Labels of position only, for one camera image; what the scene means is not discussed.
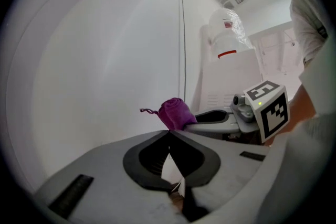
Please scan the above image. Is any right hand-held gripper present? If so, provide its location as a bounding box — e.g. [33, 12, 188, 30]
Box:
[183, 80, 291, 144]

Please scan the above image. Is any purple cloth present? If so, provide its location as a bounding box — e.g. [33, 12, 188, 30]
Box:
[140, 97, 198, 131]

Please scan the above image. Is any white water dispenser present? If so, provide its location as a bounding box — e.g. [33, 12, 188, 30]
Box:
[193, 24, 264, 114]

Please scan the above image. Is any person's right forearm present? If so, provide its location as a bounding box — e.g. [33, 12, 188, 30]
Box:
[265, 83, 318, 145]

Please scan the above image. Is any clear water bottle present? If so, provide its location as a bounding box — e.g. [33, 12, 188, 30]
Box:
[208, 7, 256, 60]

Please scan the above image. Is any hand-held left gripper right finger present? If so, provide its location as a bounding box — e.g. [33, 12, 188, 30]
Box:
[169, 130, 271, 221]

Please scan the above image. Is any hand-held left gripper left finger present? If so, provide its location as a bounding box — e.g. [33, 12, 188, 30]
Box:
[33, 130, 186, 224]

